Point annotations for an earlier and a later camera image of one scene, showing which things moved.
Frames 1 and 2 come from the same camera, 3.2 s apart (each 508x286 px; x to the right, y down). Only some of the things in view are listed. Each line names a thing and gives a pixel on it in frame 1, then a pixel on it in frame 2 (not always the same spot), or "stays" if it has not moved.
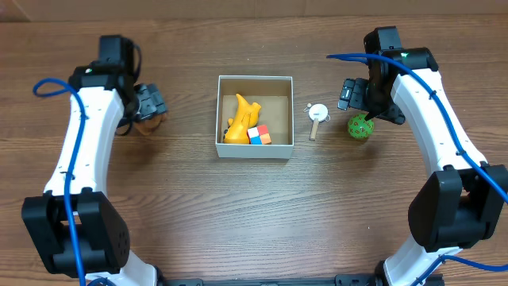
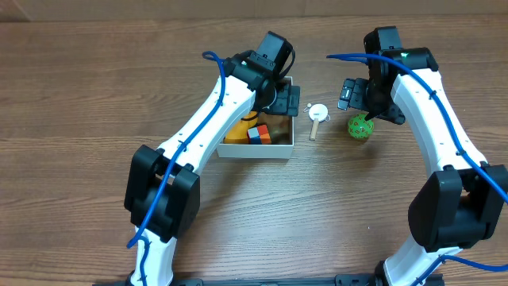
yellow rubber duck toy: x=246 y=116 stays
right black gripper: x=391 y=115 stays
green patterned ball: x=359 y=127 stays
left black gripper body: x=135 y=110 -> x=284 y=100
